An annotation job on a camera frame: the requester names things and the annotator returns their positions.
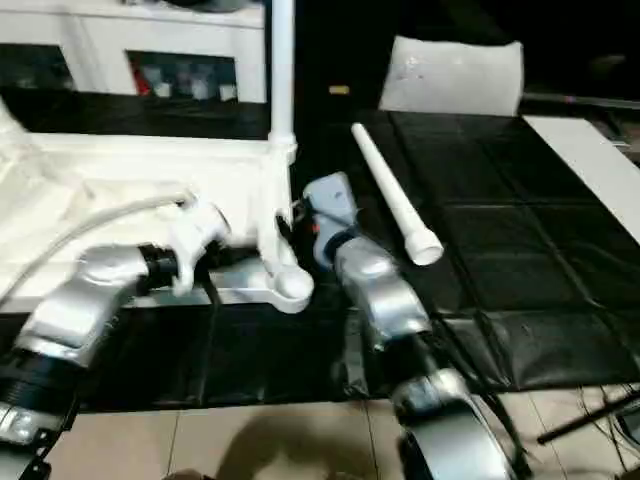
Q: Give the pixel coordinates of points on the white plastic table leg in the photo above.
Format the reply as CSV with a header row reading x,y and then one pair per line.
x,y
282,65
12,120
395,195

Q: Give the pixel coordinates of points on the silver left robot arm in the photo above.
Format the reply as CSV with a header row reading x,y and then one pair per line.
x,y
85,295

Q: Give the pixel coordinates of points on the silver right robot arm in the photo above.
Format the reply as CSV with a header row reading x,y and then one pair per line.
x,y
385,300

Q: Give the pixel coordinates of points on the small gold label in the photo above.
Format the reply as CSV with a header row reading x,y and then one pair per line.
x,y
338,90

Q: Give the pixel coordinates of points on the small white jar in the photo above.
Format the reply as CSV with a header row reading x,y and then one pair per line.
x,y
163,90
227,92

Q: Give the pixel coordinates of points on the white jar with blue print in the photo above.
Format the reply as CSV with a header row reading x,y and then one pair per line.
x,y
198,88

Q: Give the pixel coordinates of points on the red bottle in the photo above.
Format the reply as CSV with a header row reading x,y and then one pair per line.
x,y
141,80

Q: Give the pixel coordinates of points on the black padded work mat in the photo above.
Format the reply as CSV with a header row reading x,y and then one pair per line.
x,y
500,225

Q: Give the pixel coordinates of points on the white cabinet with glass doors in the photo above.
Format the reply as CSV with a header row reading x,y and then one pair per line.
x,y
100,30

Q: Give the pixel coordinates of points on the white flat board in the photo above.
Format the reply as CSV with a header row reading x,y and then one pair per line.
x,y
590,160

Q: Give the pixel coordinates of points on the black metal bar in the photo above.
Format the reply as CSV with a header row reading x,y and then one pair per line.
x,y
590,417

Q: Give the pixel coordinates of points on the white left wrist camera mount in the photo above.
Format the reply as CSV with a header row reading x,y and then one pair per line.
x,y
197,235

